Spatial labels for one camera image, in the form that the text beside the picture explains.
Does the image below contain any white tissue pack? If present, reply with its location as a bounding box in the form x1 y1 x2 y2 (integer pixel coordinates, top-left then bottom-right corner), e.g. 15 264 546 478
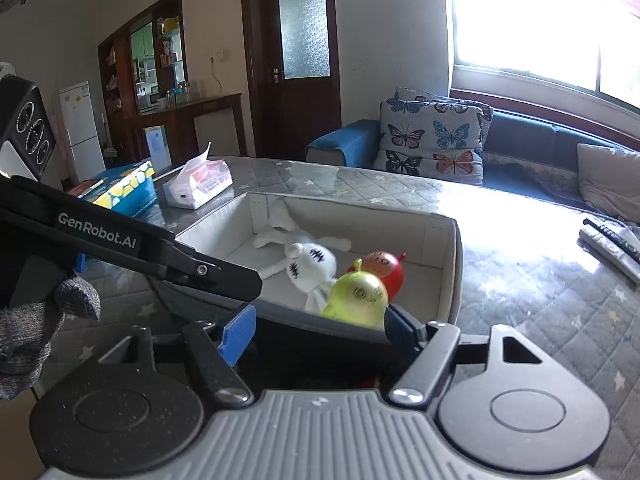
163 145 233 210

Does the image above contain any dark wooden glass door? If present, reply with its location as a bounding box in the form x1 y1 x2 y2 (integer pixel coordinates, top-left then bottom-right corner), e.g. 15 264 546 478
241 0 342 160

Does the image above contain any red round toy figure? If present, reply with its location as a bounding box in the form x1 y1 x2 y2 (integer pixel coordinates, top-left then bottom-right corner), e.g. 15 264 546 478
361 252 407 301

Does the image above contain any yellow-green round toy figure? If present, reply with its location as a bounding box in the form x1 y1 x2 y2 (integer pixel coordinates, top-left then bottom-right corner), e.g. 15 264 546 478
321 259 390 328

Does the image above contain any grey knit gloved left hand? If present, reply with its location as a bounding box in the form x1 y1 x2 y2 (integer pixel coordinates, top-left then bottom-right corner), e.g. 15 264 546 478
0 275 101 401

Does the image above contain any grey sofa cushion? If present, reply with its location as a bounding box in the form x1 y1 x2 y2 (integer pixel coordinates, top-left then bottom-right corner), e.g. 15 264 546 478
577 143 640 223

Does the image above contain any blue sofa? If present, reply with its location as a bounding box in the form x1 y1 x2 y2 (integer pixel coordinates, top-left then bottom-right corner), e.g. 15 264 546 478
306 99 639 210

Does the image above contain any white cardboard sorting box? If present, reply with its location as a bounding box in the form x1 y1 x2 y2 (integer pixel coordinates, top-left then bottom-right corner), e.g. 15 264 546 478
177 193 462 339

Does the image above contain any blue yellow cardboard box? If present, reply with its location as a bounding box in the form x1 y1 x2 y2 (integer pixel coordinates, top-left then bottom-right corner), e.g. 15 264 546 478
68 159 156 218

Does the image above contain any white knitted rabbit toy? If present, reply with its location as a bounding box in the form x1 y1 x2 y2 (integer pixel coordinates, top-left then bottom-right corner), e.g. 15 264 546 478
253 198 352 314

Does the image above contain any white refrigerator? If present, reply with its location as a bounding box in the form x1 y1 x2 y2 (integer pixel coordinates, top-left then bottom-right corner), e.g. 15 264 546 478
60 81 105 182

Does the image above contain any grey remote control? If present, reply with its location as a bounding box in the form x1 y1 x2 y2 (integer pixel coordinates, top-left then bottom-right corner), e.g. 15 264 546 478
579 218 639 287

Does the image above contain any dark wooden cabinet shelf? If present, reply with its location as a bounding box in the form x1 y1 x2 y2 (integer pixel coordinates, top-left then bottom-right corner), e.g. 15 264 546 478
98 0 248 165

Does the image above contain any butterfly print pillow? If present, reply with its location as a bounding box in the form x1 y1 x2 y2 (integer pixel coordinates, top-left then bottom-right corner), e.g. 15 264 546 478
373 93 494 186

